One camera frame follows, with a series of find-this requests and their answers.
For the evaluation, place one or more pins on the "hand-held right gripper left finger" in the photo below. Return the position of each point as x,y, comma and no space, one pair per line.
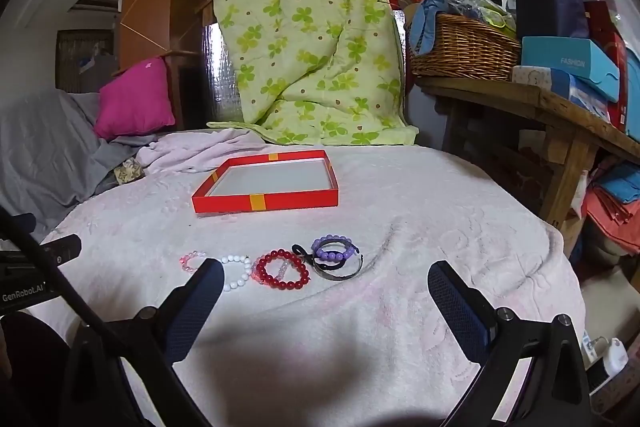
200,302

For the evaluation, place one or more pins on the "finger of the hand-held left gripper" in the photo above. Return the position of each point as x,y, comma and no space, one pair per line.
62,249

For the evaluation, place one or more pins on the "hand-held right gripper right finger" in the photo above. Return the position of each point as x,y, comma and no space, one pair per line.
455,307

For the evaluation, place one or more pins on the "silver bangle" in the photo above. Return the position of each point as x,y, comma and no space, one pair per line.
345,276

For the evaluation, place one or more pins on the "red shallow tray box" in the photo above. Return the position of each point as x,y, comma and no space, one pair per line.
300,202

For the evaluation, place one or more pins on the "beige patterned cloth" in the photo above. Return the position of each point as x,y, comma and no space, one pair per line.
127,170

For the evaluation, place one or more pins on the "grey bed sheet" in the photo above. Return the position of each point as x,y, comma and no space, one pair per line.
45,142

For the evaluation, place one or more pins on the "magenta pillow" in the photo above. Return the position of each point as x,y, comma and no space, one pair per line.
132,102

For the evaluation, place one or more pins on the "white plug adapter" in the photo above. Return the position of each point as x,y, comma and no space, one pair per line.
612,357

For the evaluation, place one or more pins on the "coral folded towel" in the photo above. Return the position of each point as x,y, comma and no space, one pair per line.
610,217

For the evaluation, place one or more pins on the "blue folded towel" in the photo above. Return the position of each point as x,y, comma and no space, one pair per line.
620,182

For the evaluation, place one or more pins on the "wooden bench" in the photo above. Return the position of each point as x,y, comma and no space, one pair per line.
505,99

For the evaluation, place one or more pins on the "white patterned box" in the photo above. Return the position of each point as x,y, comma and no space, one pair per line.
535,77

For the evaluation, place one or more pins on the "wicker basket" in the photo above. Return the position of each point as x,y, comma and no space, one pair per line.
465,47

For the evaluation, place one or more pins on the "blue shoe box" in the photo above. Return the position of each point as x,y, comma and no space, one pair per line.
565,62

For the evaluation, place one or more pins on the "light blue cloth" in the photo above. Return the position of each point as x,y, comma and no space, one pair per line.
425,22

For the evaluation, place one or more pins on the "green floral quilt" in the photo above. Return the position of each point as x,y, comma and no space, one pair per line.
310,32

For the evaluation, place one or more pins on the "clear plastic bag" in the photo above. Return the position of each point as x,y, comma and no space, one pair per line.
475,2

